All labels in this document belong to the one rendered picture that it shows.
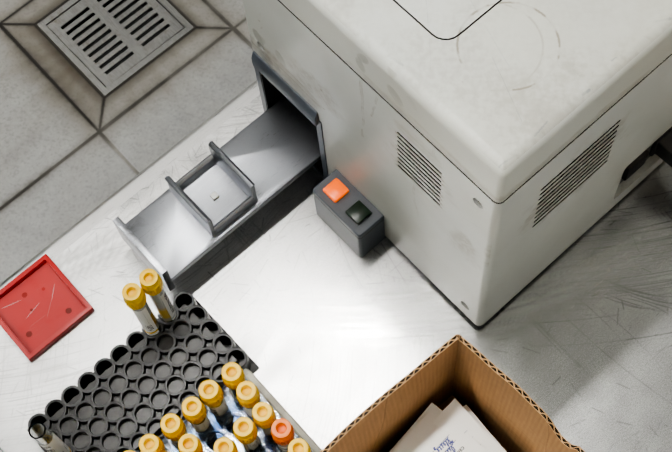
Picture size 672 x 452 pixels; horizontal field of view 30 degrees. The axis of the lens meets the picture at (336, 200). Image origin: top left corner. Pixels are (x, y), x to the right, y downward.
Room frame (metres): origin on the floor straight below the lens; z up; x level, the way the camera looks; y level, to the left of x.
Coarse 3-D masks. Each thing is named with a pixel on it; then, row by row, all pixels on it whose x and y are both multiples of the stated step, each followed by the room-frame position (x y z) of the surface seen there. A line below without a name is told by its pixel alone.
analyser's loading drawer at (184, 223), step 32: (256, 128) 0.52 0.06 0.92; (288, 128) 0.51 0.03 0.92; (224, 160) 0.48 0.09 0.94; (256, 160) 0.49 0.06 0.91; (288, 160) 0.48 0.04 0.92; (192, 192) 0.46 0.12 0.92; (224, 192) 0.46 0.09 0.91; (256, 192) 0.46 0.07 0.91; (128, 224) 0.44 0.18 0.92; (160, 224) 0.44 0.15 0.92; (192, 224) 0.43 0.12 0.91; (224, 224) 0.43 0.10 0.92; (160, 256) 0.41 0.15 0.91; (192, 256) 0.41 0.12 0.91
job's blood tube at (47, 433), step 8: (32, 424) 0.26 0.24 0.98; (40, 424) 0.26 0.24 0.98; (32, 432) 0.26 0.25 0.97; (40, 432) 0.26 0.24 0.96; (48, 432) 0.26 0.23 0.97; (40, 440) 0.25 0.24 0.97; (48, 440) 0.25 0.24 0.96; (56, 440) 0.26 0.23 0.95; (48, 448) 0.25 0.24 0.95; (56, 448) 0.25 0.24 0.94; (64, 448) 0.25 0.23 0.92
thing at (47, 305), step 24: (48, 264) 0.43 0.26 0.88; (24, 288) 0.41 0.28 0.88; (48, 288) 0.41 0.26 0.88; (72, 288) 0.40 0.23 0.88; (0, 312) 0.39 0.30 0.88; (24, 312) 0.39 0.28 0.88; (48, 312) 0.39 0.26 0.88; (72, 312) 0.38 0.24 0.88; (24, 336) 0.37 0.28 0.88; (48, 336) 0.37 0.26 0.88
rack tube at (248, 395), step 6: (240, 384) 0.27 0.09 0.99; (246, 384) 0.27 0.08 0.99; (252, 384) 0.27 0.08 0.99; (240, 390) 0.26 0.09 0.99; (246, 390) 0.26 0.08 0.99; (252, 390) 0.26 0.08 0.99; (258, 390) 0.26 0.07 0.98; (240, 396) 0.26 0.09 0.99; (246, 396) 0.26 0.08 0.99; (252, 396) 0.26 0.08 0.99; (258, 396) 0.26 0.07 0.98; (240, 402) 0.26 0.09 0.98; (246, 402) 0.26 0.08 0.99; (252, 402) 0.26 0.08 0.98; (258, 402) 0.26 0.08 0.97; (246, 408) 0.26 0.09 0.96; (252, 408) 0.26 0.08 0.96
